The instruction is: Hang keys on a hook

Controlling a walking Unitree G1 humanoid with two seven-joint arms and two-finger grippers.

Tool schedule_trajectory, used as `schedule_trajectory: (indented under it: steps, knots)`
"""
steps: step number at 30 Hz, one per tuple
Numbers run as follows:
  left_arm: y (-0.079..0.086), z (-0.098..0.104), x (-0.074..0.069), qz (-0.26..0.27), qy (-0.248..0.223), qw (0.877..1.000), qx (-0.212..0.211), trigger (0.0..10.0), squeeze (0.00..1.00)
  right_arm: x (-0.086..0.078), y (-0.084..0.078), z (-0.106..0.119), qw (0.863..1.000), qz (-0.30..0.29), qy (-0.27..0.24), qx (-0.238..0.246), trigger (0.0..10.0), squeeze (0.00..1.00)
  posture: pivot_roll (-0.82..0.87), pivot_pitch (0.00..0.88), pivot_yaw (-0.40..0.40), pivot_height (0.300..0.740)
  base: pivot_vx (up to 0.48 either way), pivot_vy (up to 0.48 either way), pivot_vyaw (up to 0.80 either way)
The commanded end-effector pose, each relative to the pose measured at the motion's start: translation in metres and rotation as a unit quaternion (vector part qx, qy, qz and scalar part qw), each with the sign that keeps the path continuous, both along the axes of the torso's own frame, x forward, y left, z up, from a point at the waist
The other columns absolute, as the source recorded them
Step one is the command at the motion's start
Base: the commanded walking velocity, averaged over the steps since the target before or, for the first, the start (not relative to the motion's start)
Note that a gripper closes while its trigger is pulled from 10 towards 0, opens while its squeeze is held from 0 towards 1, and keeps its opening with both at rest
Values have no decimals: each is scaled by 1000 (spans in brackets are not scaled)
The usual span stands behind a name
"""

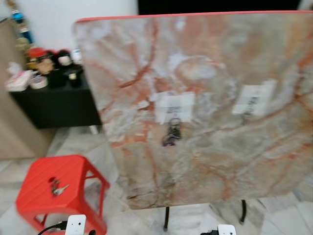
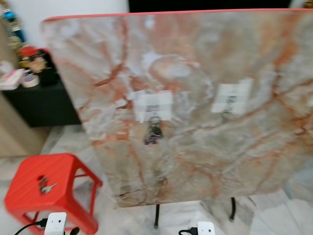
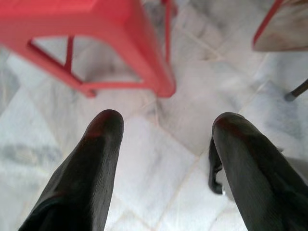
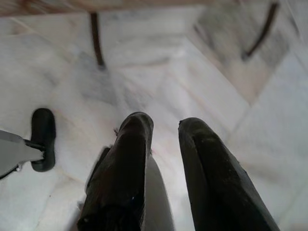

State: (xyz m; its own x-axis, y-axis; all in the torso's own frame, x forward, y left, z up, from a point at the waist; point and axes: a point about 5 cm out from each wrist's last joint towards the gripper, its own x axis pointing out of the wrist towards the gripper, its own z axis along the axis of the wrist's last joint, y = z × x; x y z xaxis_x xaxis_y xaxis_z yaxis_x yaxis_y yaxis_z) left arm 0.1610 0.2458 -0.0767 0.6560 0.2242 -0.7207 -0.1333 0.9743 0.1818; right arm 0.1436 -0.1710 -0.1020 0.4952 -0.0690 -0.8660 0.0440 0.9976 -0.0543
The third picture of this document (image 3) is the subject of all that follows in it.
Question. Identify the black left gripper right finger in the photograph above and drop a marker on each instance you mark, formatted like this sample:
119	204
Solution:
255	173

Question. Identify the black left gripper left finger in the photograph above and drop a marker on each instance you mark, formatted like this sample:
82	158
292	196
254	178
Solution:
89	173

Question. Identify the dark metal table leg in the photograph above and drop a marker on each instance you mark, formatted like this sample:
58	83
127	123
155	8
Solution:
298	90

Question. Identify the red plastic stool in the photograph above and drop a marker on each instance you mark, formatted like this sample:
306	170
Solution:
108	21

